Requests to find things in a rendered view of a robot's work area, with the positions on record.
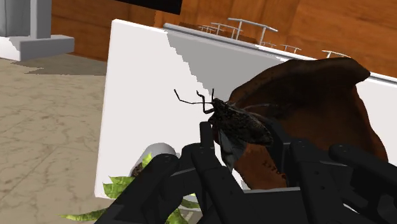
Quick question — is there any white grey pedestal furniture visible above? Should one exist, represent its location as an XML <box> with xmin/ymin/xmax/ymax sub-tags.
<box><xmin>0</xmin><ymin>0</ymin><xmax>76</xmax><ymax>62</ymax></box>

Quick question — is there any green plant in white pot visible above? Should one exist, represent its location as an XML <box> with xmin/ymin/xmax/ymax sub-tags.
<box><xmin>59</xmin><ymin>143</ymin><xmax>202</xmax><ymax>224</ymax></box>

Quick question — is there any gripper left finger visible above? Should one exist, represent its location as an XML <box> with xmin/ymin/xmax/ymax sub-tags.
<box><xmin>94</xmin><ymin>121</ymin><xmax>246</xmax><ymax>224</ymax></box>

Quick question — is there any black flat wall panel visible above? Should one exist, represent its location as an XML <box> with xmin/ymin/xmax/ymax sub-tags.
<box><xmin>114</xmin><ymin>0</ymin><xmax>183</xmax><ymax>16</ymax></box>

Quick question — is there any black insect figure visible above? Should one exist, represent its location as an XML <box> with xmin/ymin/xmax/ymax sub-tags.
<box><xmin>173</xmin><ymin>88</ymin><xmax>275</xmax><ymax>173</ymax></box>

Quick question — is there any brown ceramic bowl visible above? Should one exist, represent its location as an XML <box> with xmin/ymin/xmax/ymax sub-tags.
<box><xmin>228</xmin><ymin>57</ymin><xmax>389</xmax><ymax>191</ymax></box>

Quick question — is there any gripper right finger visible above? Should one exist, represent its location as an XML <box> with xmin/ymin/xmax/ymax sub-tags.
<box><xmin>263</xmin><ymin>119</ymin><xmax>397</xmax><ymax>224</ymax></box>

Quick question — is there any white topped wooden drawer chest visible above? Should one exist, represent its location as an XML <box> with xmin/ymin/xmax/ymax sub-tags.
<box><xmin>94</xmin><ymin>17</ymin><xmax>397</xmax><ymax>199</ymax></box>

